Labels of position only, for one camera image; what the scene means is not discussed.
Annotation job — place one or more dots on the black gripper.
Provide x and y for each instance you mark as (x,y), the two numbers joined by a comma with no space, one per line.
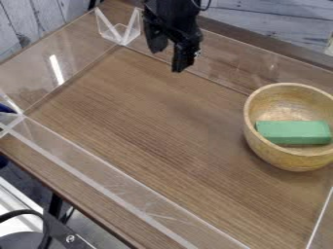
(170,20)

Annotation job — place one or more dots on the green rectangular block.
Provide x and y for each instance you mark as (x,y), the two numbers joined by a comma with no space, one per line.
(295,132)

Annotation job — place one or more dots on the light wooden bowl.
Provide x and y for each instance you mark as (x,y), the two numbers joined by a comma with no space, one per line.
(289,102)

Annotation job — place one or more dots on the clear acrylic corner bracket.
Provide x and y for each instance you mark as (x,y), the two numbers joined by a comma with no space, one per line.
(119,33)

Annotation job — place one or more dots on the black table leg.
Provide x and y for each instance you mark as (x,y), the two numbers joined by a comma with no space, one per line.
(55,206)

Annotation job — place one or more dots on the grey metal base plate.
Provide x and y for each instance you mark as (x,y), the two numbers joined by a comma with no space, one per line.
(39,239)

